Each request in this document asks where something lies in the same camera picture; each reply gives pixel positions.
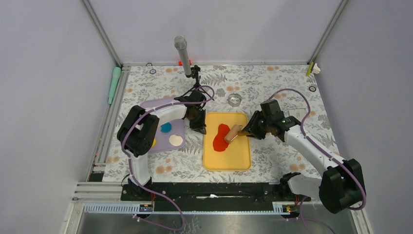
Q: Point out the purple tray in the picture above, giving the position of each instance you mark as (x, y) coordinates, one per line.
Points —
(169, 136)

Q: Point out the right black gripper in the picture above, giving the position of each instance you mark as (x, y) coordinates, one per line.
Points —
(251, 126)

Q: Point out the metal dough scraper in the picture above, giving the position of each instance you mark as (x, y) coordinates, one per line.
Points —
(299, 113)

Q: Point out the flat blue dough disc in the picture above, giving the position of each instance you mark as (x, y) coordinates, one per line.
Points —
(166, 128)

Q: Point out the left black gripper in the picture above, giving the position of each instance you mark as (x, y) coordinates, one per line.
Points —
(199, 127)

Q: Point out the grey microphone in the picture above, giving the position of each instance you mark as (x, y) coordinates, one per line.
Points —
(180, 44)

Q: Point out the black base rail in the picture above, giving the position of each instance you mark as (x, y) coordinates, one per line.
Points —
(211, 197)

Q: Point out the wooden dough roller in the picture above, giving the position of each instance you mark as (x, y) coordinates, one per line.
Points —
(235, 131)

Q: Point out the red dough ball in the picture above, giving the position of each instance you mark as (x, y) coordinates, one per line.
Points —
(219, 142)

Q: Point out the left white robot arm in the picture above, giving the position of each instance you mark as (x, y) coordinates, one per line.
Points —
(137, 132)

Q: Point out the black mini tripod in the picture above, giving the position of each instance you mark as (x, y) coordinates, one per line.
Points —
(195, 80)

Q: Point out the yellow tray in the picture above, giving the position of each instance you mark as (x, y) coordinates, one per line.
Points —
(237, 156)

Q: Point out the flat white dough disc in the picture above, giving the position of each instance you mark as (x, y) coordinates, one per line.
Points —
(176, 140)

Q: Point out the white corner clip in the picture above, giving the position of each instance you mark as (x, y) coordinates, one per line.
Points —
(313, 69)

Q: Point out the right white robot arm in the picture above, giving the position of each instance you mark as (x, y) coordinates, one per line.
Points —
(341, 185)

